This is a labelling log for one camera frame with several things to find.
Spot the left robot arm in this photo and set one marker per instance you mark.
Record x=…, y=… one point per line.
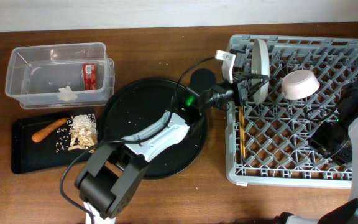
x=116, y=167

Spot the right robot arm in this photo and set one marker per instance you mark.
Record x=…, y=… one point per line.
x=346, y=109

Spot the grey dishwasher rack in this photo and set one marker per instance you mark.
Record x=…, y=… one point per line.
x=267, y=144

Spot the black rectangular tray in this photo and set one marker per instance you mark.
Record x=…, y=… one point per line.
x=29, y=156

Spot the white tissue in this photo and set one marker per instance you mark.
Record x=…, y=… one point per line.
x=66, y=94

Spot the clear plastic waste bin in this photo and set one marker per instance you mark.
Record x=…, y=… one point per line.
x=35, y=74

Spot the orange carrot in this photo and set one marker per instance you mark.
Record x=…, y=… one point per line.
x=43, y=133

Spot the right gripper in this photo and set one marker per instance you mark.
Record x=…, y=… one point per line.
x=316, y=141

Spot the round black serving tray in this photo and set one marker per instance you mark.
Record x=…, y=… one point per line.
x=138, y=105

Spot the pile of white rice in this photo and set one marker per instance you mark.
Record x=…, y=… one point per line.
x=75, y=122

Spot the pink bowl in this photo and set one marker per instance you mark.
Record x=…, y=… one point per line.
x=299, y=84

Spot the red snack wrapper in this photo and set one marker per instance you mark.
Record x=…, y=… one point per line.
x=89, y=71

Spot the pile of peanut shells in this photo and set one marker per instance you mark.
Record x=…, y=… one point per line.
x=82, y=138

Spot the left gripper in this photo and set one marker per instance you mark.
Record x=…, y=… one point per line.
x=242, y=86

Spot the grey plate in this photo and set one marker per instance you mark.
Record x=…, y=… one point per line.
x=260, y=65

